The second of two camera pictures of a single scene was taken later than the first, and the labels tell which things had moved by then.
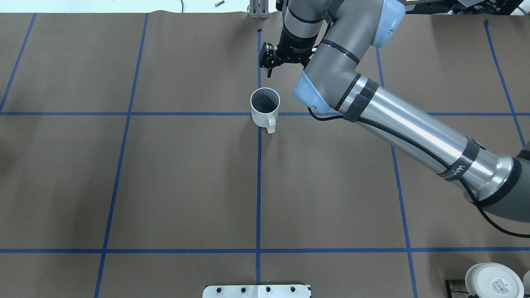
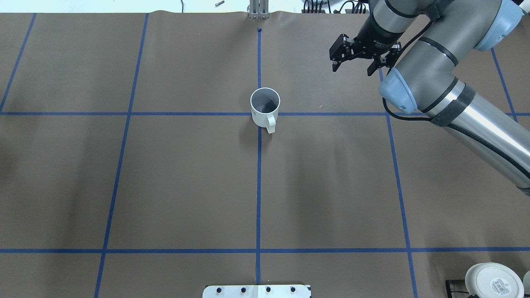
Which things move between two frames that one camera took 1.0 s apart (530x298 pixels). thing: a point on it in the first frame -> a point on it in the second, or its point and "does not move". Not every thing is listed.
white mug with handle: [265, 103] does not move
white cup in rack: [490, 279] does not move
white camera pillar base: [257, 291] does not move
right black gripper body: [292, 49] -> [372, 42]
